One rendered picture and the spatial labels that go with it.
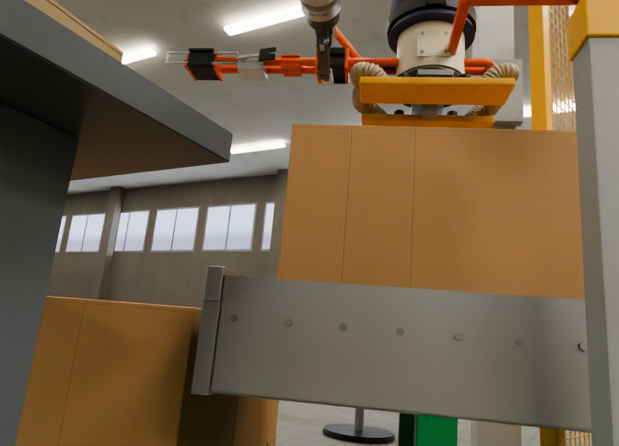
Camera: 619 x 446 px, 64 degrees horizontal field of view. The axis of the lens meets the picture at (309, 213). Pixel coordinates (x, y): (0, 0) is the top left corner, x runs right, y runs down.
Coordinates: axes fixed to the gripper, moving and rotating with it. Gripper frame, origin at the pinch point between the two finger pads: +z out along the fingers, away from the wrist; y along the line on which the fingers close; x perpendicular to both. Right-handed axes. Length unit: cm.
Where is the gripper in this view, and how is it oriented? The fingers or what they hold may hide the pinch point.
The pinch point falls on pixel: (329, 57)
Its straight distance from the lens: 133.9
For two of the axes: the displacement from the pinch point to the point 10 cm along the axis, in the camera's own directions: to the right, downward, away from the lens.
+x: 9.9, 0.5, -1.4
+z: 1.2, 2.5, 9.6
